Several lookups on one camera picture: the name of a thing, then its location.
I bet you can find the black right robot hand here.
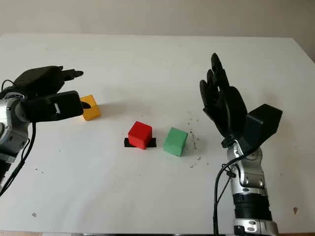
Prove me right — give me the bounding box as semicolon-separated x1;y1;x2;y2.
199;53;248;146

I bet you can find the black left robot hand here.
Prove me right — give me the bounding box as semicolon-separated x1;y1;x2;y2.
13;65;91;110

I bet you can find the yellow wooden block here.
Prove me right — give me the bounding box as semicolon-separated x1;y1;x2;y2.
80;94;102;121

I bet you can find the green wooden block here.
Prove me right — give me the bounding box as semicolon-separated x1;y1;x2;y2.
163;127;189;157

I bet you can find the red wooden block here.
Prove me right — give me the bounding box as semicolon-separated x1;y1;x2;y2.
127;121;153;150

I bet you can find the black tape mark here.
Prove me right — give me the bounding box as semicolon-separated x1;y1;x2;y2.
124;137;157;148

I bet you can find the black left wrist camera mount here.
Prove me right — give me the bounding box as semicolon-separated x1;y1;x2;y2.
21;90;84;123

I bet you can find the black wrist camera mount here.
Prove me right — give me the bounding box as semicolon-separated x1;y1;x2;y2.
21;90;84;123
237;103;283;158

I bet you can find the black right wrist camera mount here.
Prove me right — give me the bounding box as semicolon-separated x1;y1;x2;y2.
237;103;283;158

